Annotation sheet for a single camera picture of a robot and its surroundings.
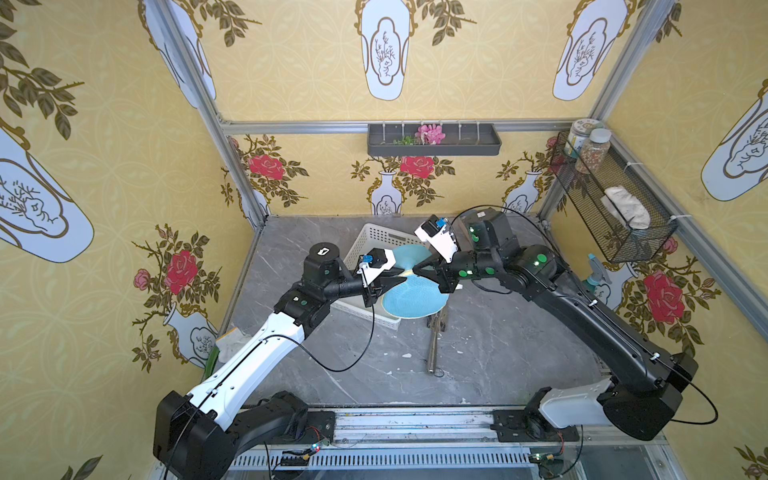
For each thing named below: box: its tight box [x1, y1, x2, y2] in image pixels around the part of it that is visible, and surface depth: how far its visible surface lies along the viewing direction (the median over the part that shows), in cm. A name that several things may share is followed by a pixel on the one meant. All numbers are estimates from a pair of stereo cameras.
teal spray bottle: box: [582, 253, 612, 295], surface depth 82 cm
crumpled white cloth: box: [600, 186, 651, 230], surface depth 70 cm
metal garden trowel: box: [426, 313, 446, 374], surface depth 90 cm
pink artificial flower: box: [414, 123, 446, 145], surface depth 90 cm
